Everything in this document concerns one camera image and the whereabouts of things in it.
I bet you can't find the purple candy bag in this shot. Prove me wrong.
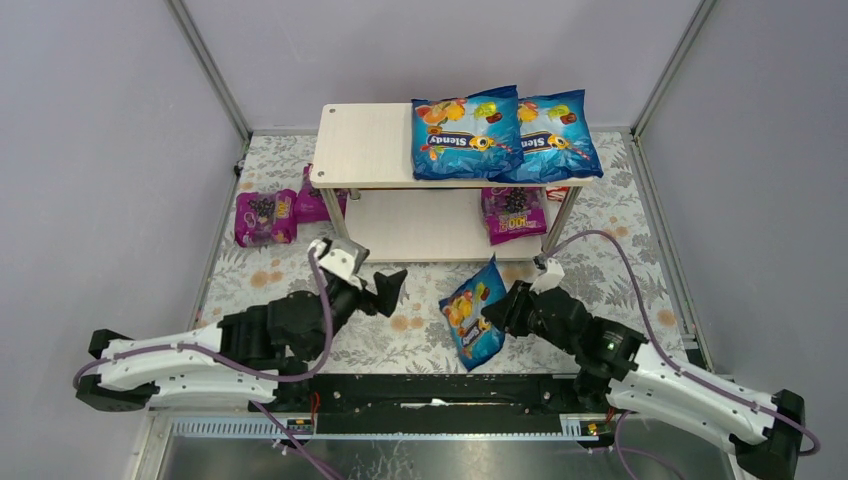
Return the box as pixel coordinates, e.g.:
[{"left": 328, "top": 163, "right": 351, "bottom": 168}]
[
  {"left": 234, "top": 189, "right": 297, "bottom": 248},
  {"left": 480, "top": 187, "right": 548, "bottom": 246},
  {"left": 294, "top": 163, "right": 331, "bottom": 224}
]

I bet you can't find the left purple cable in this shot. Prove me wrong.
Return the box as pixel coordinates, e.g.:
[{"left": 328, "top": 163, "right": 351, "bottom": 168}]
[{"left": 72, "top": 248, "right": 346, "bottom": 480}]

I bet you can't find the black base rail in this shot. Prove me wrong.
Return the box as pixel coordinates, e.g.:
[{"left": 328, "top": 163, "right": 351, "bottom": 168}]
[{"left": 248, "top": 372, "right": 641, "bottom": 417}]

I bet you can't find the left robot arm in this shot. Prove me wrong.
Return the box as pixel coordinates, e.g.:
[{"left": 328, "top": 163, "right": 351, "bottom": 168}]
[{"left": 72, "top": 268, "right": 407, "bottom": 412}]

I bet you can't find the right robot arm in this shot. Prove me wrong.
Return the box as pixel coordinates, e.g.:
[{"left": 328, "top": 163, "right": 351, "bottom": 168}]
[{"left": 482, "top": 282, "right": 805, "bottom": 479}]

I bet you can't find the slotted cable duct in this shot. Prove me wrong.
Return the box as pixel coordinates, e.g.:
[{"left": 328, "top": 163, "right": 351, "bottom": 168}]
[{"left": 171, "top": 415, "right": 599, "bottom": 442}]

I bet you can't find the blue Slendy bag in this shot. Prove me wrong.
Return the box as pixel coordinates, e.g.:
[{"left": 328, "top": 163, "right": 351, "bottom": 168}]
[
  {"left": 439, "top": 256, "right": 507, "bottom": 371},
  {"left": 411, "top": 85, "right": 524, "bottom": 180},
  {"left": 494, "top": 89, "right": 603, "bottom": 184}
]

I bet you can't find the white wooden two-tier shelf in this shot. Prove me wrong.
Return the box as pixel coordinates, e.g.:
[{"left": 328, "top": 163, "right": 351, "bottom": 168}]
[{"left": 311, "top": 103, "right": 592, "bottom": 262}]

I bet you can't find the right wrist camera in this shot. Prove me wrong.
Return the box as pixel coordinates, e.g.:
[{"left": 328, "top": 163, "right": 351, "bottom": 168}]
[{"left": 530, "top": 255, "right": 564, "bottom": 294}]

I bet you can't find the red white packet behind shelf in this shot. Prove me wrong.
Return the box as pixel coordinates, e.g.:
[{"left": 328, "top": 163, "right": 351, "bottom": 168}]
[{"left": 545, "top": 187, "right": 570, "bottom": 203}]

